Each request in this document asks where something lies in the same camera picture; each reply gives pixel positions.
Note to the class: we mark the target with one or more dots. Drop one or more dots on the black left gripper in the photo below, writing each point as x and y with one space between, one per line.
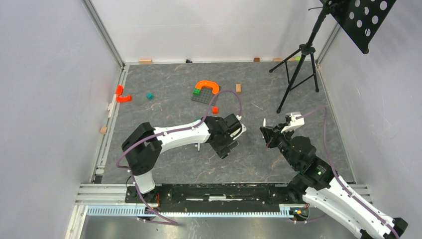
223 150

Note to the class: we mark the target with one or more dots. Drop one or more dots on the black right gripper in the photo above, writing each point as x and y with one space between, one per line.
275 134

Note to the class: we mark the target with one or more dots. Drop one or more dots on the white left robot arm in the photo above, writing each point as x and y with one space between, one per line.
144 146

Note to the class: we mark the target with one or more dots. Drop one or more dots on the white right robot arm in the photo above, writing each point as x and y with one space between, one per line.
317 184

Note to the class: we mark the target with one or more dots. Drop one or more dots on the grey lego baseplate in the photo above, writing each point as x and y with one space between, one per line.
205 97

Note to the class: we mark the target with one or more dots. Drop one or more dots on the orange arch block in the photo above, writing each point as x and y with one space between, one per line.
215 88

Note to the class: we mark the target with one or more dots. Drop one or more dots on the wooden block back right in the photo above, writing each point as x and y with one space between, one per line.
280 59

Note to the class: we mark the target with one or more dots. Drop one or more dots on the small teal cube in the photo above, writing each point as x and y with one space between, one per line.
150 96

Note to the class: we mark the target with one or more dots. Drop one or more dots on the black tripod stand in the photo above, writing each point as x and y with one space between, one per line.
306 50

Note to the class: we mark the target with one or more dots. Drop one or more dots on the orange curved block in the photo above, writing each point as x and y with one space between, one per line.
123 99

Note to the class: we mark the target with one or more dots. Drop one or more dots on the orange block upright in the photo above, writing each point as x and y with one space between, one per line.
119 90

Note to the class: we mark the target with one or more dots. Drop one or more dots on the black perforated plate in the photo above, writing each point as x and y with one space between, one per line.
360 19

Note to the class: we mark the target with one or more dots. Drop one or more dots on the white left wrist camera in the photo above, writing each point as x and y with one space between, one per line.
238 131

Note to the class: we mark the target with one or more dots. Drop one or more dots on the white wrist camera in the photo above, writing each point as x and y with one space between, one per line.
294 121
238 131

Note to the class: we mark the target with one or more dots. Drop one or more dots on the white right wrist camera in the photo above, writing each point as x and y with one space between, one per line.
294 121

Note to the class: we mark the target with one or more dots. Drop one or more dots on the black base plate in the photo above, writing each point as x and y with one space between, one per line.
218 198

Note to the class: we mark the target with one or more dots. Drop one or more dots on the wooden block back wall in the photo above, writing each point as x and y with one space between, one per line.
145 61

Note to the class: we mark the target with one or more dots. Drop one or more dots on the blue cable duct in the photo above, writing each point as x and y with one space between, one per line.
143 211

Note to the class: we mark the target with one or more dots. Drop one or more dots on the aluminium frame rail left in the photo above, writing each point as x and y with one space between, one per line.
105 140

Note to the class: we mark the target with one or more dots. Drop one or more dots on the aluminium corner post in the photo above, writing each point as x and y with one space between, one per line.
93 13

